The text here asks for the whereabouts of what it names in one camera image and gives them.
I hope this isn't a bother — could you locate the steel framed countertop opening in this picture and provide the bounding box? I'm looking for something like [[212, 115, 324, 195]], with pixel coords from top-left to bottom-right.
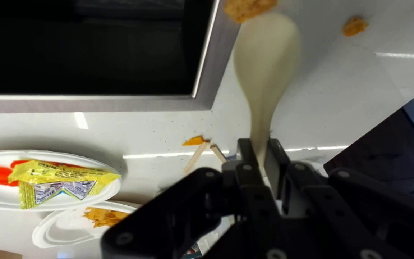
[[0, 0, 241, 114]]

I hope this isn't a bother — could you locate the large orange crisp piece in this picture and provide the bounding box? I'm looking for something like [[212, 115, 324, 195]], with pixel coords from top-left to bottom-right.
[[222, 0, 278, 25]]

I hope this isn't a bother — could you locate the yellow candy packet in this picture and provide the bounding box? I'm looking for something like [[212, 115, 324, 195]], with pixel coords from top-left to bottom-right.
[[8, 159, 120, 210]]

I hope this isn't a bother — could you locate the cream plastic spoon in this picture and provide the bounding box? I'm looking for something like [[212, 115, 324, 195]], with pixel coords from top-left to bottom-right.
[[232, 12, 303, 184]]

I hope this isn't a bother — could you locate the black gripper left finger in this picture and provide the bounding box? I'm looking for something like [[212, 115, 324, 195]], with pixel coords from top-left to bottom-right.
[[100, 138, 284, 259]]

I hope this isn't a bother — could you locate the orange crisps pile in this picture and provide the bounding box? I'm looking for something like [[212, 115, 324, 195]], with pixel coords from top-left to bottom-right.
[[81, 206, 130, 229]]

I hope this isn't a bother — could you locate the wooden stirrer stick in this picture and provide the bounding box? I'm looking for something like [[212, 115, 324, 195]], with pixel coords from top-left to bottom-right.
[[209, 143, 228, 164], [182, 143, 211, 174]]

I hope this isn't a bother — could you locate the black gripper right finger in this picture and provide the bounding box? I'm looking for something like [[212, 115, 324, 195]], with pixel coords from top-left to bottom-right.
[[264, 138, 414, 259]]

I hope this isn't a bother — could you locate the small orange crisp piece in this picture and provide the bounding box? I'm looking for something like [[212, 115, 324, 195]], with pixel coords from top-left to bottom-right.
[[182, 136, 211, 148], [340, 16, 369, 39]]

